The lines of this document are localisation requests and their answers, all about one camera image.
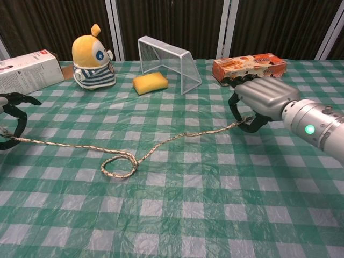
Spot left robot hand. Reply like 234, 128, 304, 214
0, 92, 42, 151

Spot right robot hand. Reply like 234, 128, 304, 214
220, 74, 300, 134

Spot braided beige brown rope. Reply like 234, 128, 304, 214
0, 116, 255, 179

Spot orange biscuit box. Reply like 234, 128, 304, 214
212, 54, 287, 87

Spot white printed carton box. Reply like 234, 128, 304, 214
0, 50, 66, 95

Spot yellow plush toy striped shirt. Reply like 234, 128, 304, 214
71, 24, 116, 90

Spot yellow sponge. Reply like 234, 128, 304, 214
132, 71, 169, 96

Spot green white checkered tablecloth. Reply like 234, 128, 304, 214
0, 58, 344, 258

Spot white partition frame post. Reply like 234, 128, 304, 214
216, 0, 239, 59
0, 37, 11, 60
314, 0, 344, 61
104, 0, 126, 61

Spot white wire mesh goal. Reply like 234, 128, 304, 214
137, 35, 202, 95

